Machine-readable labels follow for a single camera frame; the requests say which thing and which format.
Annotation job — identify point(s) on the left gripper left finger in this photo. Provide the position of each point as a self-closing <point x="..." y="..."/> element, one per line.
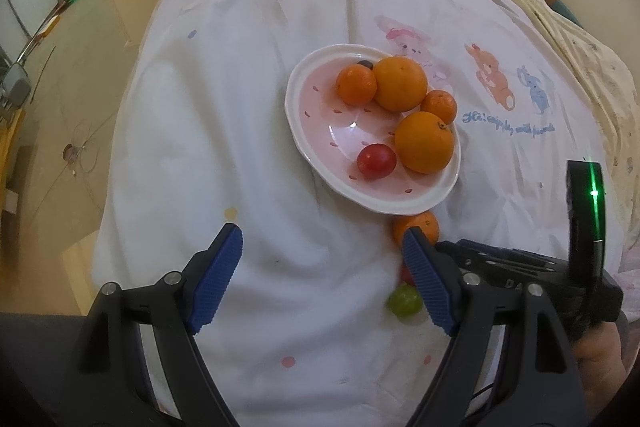
<point x="109" y="381"/>

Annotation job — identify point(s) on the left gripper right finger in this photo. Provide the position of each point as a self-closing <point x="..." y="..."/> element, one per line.
<point x="537" y="381"/>

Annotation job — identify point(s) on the green tomato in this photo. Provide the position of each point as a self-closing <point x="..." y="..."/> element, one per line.
<point x="405" y="301"/>

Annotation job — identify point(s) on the red cherry tomato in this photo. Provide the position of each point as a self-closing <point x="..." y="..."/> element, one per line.
<point x="406" y="276"/>
<point x="376" y="161"/>

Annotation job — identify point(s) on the small mandarin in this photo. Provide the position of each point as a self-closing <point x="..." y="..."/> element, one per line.
<point x="441" y="104"/>
<point x="356" y="85"/>
<point x="425" y="221"/>

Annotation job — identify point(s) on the large orange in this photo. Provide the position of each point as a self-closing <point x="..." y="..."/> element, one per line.
<point x="423" y="143"/>
<point x="402" y="84"/>

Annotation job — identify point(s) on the person right hand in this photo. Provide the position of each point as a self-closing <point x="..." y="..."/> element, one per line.
<point x="601" y="368"/>

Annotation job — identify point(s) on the cream patterned duvet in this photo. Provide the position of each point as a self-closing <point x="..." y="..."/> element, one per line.
<point x="609" y="86"/>

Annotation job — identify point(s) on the white cartoon bed sheet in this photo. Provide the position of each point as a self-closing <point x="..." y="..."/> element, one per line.
<point x="303" y="336"/>

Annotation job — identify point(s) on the pink strawberry ceramic plate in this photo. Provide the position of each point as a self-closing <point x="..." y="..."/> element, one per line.
<point x="330" y="135"/>

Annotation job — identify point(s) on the white kitchen cabinets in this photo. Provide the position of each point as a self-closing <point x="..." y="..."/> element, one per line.
<point x="20" y="21"/>

